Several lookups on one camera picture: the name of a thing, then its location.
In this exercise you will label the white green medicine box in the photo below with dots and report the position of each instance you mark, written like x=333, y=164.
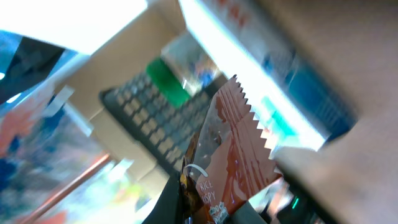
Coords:
x=294, y=104

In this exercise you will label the green lid jar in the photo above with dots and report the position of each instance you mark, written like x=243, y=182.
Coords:
x=182, y=69

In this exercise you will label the grey plastic mesh basket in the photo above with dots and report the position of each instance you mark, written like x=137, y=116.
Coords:
x=149, y=118

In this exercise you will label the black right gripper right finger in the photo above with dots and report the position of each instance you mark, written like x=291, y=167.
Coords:
x=247, y=214

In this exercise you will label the red snack packet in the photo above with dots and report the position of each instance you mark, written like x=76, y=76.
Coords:
x=227, y=162

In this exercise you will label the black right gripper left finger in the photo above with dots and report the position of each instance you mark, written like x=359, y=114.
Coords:
x=169, y=207

